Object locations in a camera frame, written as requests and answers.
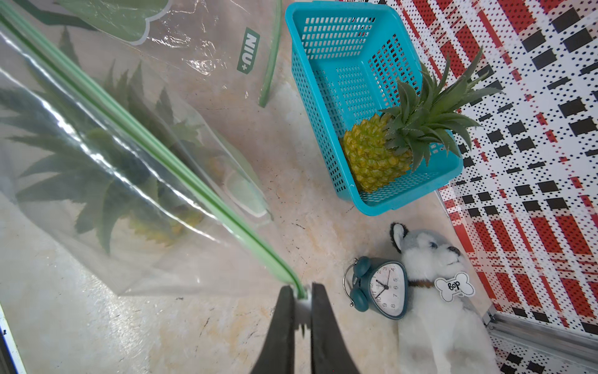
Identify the teal twin-bell alarm clock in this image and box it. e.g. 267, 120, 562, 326
343, 257, 408, 320

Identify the clear zip-top bag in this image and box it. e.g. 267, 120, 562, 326
1, 1, 308, 299
17, 1, 283, 108

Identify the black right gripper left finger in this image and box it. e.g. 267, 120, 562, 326
250, 286, 295, 374

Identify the green-yellow pineapple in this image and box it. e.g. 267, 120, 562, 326
341, 51, 499, 193

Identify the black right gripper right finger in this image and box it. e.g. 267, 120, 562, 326
311, 283, 360, 374

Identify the orange-yellow pineapple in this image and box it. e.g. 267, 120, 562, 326
1, 23, 227, 262

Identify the teal plastic basket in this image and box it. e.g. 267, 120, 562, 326
285, 1, 463, 216

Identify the white plush dog toy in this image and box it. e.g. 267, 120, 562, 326
389, 222, 499, 373

